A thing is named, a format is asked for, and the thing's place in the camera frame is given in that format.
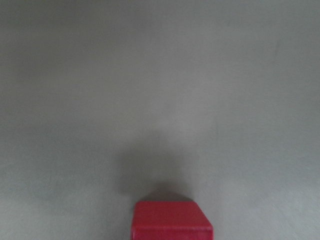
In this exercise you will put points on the red block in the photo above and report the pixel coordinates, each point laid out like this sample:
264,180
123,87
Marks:
170,220

